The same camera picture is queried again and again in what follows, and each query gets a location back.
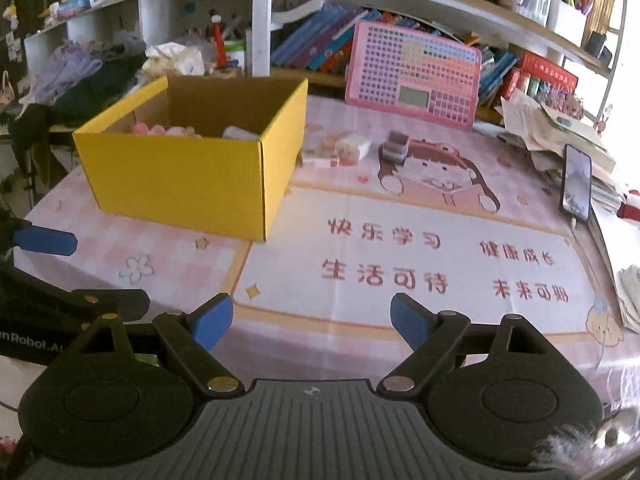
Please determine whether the small red white box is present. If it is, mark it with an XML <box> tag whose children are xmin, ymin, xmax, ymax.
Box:
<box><xmin>301</xmin><ymin>151</ymin><xmax>342</xmax><ymax>168</ymax></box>

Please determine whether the crumpled white plastic bag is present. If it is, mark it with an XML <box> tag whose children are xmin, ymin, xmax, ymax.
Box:
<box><xmin>142</xmin><ymin>42</ymin><xmax>207</xmax><ymax>81</ymax></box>

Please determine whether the black smartphone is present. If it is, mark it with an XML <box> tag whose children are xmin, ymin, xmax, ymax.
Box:
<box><xmin>559</xmin><ymin>143</ymin><xmax>593</xmax><ymax>223</ymax></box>

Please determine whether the white charging cable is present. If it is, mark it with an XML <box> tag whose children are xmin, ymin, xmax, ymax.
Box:
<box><xmin>570</xmin><ymin>217</ymin><xmax>617</xmax><ymax>376</ymax></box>

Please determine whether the grey tape roll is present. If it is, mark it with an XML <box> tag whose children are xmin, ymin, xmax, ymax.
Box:
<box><xmin>222</xmin><ymin>126</ymin><xmax>262</xmax><ymax>142</ymax></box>

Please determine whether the pile of clothes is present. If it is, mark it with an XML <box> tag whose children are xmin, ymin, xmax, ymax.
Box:
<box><xmin>10</xmin><ymin>42</ymin><xmax>147</xmax><ymax>132</ymax></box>

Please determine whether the white side shelf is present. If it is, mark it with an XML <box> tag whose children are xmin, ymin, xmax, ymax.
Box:
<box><xmin>22</xmin><ymin>0</ymin><xmax>256</xmax><ymax>77</ymax></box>

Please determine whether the pink plush toy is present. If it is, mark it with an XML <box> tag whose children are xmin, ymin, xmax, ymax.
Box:
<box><xmin>131</xmin><ymin>122</ymin><xmax>203</xmax><ymax>139</ymax></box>

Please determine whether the pink learning tablet board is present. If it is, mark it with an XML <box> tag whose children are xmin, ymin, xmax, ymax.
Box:
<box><xmin>345</xmin><ymin>21</ymin><xmax>483</xmax><ymax>131</ymax></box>

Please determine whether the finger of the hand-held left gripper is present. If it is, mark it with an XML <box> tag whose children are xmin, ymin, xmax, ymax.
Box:
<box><xmin>0</xmin><ymin>259</ymin><xmax>151</xmax><ymax>323</ymax></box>
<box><xmin>0</xmin><ymin>210</ymin><xmax>79</xmax><ymax>257</ymax></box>

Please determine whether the row of blue books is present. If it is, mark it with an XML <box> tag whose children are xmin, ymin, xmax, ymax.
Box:
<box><xmin>270</xmin><ymin>2</ymin><xmax>372</xmax><ymax>73</ymax></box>

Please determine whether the row of slanted books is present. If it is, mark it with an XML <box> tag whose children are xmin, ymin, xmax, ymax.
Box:
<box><xmin>477</xmin><ymin>45</ymin><xmax>519</xmax><ymax>107</ymax></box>

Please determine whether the row of brown books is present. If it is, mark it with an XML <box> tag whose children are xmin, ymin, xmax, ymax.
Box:
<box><xmin>580</xmin><ymin>0</ymin><xmax>622</xmax><ymax>36</ymax></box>

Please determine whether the green white pen cup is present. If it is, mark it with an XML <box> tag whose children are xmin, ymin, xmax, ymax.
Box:
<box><xmin>224</xmin><ymin>40</ymin><xmax>247</xmax><ymax>76</ymax></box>

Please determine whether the yellow cardboard box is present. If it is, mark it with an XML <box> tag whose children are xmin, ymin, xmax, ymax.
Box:
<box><xmin>72</xmin><ymin>76</ymin><xmax>309</xmax><ymax>243</ymax></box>

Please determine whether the stack of white notebooks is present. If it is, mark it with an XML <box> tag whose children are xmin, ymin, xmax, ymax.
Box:
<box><xmin>587</xmin><ymin>200</ymin><xmax>640</xmax><ymax>335</ymax></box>

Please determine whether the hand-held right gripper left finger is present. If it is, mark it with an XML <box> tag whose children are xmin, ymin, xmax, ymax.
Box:
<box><xmin>47</xmin><ymin>292</ymin><xmax>246</xmax><ymax>401</ymax></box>

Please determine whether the pile of papers and books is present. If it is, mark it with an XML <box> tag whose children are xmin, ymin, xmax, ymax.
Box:
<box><xmin>500</xmin><ymin>90</ymin><xmax>619</xmax><ymax>183</ymax></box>

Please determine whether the white storage box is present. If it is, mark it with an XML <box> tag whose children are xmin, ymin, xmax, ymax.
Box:
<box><xmin>546</xmin><ymin>0</ymin><xmax>588</xmax><ymax>47</ymax></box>

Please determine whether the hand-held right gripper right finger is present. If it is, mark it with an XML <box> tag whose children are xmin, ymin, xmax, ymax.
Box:
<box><xmin>376</xmin><ymin>292</ymin><xmax>581</xmax><ymax>401</ymax></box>

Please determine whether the black desk box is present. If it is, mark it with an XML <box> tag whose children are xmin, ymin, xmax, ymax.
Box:
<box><xmin>585</xmin><ymin>31</ymin><xmax>614</xmax><ymax>64</ymax></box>

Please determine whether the white bookshelf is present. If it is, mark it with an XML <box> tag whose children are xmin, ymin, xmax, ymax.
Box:
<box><xmin>252</xmin><ymin>0</ymin><xmax>629</xmax><ymax>127</ymax></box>

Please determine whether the pink printed tablecloth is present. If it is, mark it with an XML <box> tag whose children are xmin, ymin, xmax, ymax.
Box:
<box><xmin>15</xmin><ymin>95</ymin><xmax>640</xmax><ymax>406</ymax></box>

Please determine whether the white cube adapter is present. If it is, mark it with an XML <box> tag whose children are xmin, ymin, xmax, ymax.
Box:
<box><xmin>378</xmin><ymin>130</ymin><xmax>412</xmax><ymax>164</ymax></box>

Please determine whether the red white plush toy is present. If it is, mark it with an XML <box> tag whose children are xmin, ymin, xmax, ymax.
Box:
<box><xmin>617</xmin><ymin>189</ymin><xmax>640</xmax><ymax>221</ymax></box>

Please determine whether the red boxed book set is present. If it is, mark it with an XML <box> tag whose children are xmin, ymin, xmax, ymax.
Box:
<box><xmin>500</xmin><ymin>51</ymin><xmax>580</xmax><ymax>111</ymax></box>

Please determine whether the grey fluffy pompom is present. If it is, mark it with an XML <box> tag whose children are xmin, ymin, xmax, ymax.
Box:
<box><xmin>532</xmin><ymin>407</ymin><xmax>640</xmax><ymax>472</ymax></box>

